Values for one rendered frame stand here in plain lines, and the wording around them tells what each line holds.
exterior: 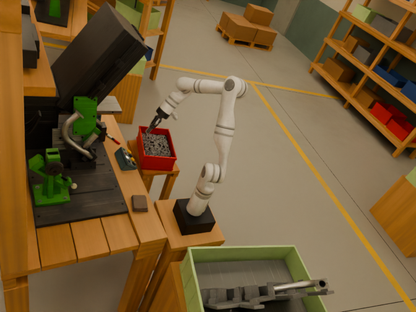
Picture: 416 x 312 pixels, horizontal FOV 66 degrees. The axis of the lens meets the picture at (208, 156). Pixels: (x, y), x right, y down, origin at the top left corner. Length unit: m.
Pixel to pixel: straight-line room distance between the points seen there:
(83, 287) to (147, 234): 0.95
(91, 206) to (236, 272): 0.79
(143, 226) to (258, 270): 0.64
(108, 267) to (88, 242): 0.99
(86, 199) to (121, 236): 0.27
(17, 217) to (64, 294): 1.28
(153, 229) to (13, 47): 1.08
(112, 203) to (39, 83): 0.72
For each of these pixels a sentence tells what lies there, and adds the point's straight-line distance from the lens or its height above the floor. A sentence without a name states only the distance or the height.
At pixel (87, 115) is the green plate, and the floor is 1.18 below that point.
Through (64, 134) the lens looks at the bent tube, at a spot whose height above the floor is 1.10.
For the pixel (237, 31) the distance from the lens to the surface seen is 7.56.
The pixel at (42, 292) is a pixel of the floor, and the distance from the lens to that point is 2.47.
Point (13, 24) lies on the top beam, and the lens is 0.85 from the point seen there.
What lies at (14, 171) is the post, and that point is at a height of 1.43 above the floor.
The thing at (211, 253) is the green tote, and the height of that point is 0.92.
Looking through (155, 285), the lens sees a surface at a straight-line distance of 2.00.
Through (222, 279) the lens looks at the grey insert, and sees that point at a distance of 1.68.
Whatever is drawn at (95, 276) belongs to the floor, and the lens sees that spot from 2.52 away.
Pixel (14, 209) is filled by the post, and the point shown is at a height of 1.26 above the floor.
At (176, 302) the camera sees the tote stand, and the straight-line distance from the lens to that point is 1.66.
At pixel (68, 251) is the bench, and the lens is 1.57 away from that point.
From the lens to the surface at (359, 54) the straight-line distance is 7.12.
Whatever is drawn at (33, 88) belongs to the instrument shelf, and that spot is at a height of 1.53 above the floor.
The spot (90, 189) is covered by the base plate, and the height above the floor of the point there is 0.90.
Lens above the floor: 2.19
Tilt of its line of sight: 36 degrees down
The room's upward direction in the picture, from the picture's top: 23 degrees clockwise
